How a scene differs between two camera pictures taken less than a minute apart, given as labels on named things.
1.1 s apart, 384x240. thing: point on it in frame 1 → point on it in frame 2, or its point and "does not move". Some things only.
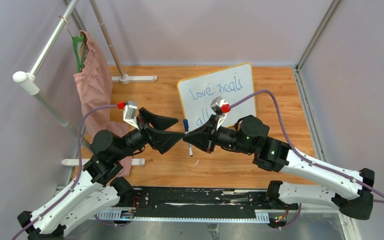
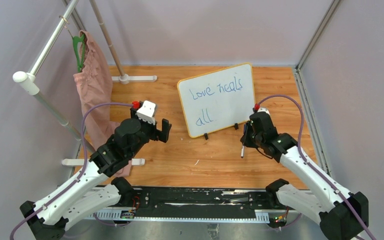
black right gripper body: x=214 y=135 → x=251 y=139
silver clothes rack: x=28 y=80 does not move
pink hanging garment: x=93 y=83 does not move
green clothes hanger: x=75 y=40 does not move
